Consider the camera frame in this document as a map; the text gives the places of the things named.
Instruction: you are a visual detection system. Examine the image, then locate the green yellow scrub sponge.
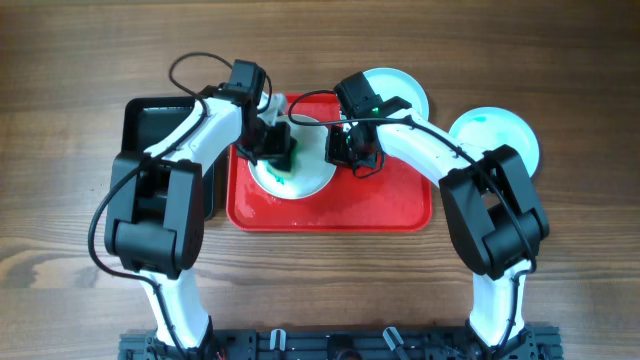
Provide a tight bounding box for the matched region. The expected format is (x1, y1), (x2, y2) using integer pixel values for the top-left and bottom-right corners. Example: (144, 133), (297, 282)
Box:
(266, 139), (297, 179)

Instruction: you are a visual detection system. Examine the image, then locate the white plate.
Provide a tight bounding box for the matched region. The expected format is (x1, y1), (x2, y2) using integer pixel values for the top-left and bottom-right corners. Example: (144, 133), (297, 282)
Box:
(248, 115), (336, 200)
(363, 67), (429, 121)

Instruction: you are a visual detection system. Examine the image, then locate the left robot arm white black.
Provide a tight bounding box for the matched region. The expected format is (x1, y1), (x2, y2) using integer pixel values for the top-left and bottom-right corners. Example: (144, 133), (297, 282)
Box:
(94, 86), (298, 359)

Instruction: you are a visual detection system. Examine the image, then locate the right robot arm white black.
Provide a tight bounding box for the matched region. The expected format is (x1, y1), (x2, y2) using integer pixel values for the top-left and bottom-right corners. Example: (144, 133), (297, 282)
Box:
(325, 97), (562, 359)

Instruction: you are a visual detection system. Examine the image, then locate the red tray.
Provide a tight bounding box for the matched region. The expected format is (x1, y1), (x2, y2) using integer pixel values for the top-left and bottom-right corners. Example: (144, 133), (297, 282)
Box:
(226, 93), (434, 234)

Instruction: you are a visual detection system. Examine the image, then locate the black tray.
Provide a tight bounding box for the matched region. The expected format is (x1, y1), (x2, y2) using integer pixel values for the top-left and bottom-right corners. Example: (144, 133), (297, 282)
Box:
(121, 96), (216, 221)

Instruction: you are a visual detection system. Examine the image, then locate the black mounting rail base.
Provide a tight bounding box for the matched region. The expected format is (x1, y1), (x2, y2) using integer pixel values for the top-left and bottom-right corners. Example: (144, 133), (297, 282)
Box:
(117, 325), (564, 360)

